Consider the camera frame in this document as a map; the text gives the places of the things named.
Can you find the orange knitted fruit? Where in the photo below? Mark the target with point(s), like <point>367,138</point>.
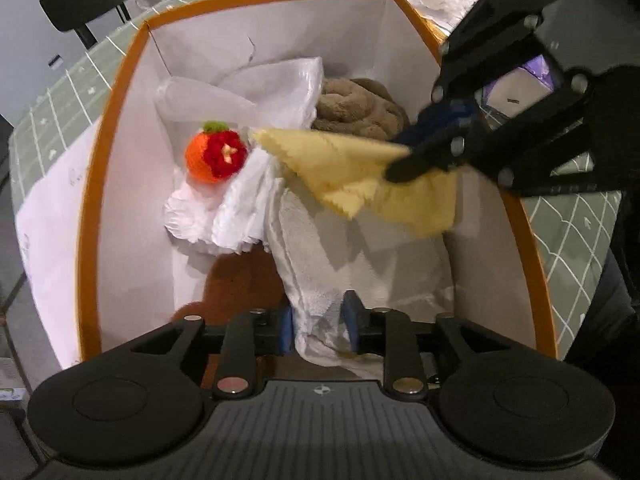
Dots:
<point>212,152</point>

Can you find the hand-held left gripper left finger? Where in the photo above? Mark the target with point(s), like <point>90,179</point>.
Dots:
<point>287,327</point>

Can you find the orange-rimmed white box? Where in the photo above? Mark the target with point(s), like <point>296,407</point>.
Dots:
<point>130,210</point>

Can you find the white ruffled cloth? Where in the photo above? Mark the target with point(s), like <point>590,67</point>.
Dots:
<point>225,215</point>

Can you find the yellow cloth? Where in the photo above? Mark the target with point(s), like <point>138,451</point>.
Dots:
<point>350,170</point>

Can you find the purple and white box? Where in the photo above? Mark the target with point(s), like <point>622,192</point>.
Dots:
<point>520,87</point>

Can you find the person's dark clothing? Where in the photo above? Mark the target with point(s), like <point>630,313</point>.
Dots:
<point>622,290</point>

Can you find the white plastic bag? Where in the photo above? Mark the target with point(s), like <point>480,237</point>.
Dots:
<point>270,85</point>

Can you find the brown plush towel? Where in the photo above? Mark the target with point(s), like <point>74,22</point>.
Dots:
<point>355,105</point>

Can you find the white towel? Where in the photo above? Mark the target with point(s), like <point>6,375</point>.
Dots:
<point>350,260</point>

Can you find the rust brown plush cloth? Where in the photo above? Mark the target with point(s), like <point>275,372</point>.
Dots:
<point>240,285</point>

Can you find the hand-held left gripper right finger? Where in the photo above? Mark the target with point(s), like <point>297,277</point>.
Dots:
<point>352,320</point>

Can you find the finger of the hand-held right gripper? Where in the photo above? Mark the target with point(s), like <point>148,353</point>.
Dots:
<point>500,140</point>
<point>450,117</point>

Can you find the wall outlet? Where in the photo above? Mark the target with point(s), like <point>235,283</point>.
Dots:
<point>55,61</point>

